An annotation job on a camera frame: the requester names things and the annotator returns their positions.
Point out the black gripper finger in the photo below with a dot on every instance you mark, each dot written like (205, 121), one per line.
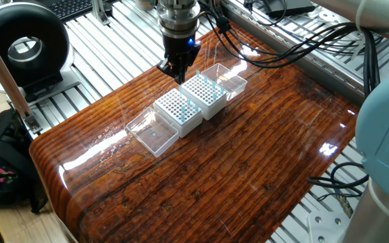
(171, 71)
(185, 67)

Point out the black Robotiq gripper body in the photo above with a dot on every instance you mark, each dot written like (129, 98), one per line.
(179, 49)

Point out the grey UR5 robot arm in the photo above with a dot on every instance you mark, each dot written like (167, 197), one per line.
(383, 135)

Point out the white perforated pipette tip rack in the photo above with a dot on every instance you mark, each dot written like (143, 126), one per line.
(191, 126)
(214, 109)

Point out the silver wrist flange coupling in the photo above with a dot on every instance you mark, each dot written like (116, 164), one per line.
(178, 18)

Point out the clear plastic rack lid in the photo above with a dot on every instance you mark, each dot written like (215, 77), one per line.
(226, 81)
(152, 133)

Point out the metal can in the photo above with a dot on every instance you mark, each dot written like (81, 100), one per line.
(144, 4)

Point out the glossy brown wooden board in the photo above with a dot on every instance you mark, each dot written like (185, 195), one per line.
(214, 175)

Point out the black computer keyboard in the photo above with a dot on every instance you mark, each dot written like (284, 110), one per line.
(69, 8)

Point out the black power adapter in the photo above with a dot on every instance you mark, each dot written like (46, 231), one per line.
(292, 8)

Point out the aluminium plate with holes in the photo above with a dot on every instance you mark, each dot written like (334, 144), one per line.
(326, 15)

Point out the black backpack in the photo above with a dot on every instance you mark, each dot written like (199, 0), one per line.
(8, 158)

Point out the aluminium frame post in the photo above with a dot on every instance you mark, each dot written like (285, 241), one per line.
(99, 11)
(7, 79)

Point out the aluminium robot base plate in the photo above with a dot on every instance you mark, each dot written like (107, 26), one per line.
(326, 229)

